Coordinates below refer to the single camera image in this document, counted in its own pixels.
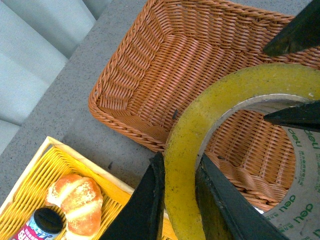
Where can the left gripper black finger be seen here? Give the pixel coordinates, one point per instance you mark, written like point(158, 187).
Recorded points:
point(302, 33)
point(304, 116)

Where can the white curtain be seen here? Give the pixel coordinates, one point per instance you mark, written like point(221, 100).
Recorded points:
point(37, 37)

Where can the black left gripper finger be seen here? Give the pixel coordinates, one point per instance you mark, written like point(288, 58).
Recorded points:
point(225, 213)
point(142, 216)

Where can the small labelled jar black lid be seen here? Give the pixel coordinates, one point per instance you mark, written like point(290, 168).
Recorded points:
point(44, 224)

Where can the brown wicker basket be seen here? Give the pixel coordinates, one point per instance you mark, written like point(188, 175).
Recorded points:
point(176, 49)

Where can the yellow packing tape roll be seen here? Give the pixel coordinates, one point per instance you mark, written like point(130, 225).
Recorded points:
point(180, 155)

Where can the toy croissant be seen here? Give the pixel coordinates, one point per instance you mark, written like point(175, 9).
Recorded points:
point(80, 199)

